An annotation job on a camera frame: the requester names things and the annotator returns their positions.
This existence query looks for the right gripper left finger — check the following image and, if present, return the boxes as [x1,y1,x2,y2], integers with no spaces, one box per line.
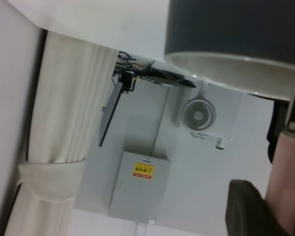
[225,179,293,236]

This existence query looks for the pink handled metal spoon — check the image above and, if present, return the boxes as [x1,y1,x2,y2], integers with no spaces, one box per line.
[265,71,295,236]

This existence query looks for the grey ceramic mug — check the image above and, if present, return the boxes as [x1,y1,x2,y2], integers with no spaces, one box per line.
[164,0,295,164]

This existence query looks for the small white device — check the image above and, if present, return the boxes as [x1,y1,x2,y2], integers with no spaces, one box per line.
[215,137,228,150]

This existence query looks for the white air conditioner unit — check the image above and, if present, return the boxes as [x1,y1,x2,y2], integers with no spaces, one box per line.
[171,80,248,141]

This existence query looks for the white round fan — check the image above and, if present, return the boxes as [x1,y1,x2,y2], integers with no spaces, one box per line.
[181,97,217,131]

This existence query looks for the grey electrical box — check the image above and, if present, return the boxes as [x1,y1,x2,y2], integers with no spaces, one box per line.
[107,150,172,225]

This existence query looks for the yellow warning sticker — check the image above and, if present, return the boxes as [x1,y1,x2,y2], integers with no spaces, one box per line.
[132,161,154,180]

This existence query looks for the black desk board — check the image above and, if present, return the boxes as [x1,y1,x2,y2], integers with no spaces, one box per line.
[137,69,197,89]

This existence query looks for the black thin monitor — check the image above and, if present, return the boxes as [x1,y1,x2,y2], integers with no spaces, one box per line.
[98,81,125,148]

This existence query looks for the cream curtain tieback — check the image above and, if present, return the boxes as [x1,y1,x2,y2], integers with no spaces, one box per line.
[18,161,86,203]

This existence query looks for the cream curtain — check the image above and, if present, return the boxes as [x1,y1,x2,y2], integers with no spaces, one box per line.
[3,31,120,236]

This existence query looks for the black monitor mount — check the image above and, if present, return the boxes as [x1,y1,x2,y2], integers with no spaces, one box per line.
[118,70,139,94]

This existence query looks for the tangled desk cables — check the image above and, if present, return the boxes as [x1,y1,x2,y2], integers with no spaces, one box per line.
[116,51,155,72]

